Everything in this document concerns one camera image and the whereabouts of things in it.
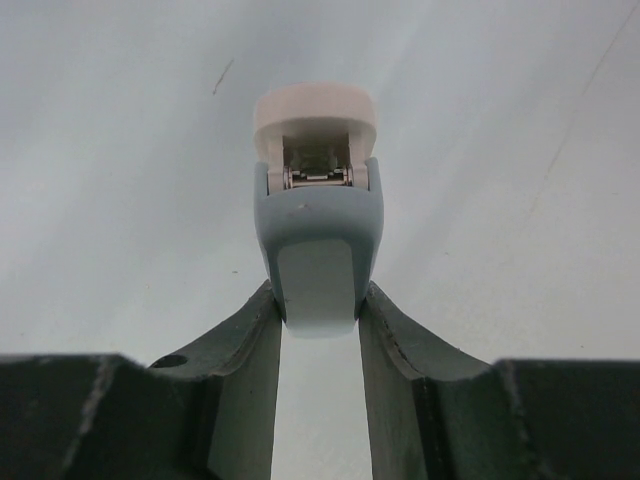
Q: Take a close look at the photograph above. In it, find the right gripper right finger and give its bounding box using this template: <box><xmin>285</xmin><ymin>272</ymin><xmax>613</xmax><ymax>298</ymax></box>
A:
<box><xmin>359</xmin><ymin>285</ymin><xmax>639</xmax><ymax>479</ymax></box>

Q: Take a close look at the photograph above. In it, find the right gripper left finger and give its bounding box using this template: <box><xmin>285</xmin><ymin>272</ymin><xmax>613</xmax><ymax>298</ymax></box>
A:
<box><xmin>1</xmin><ymin>284</ymin><xmax>282</xmax><ymax>479</ymax></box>

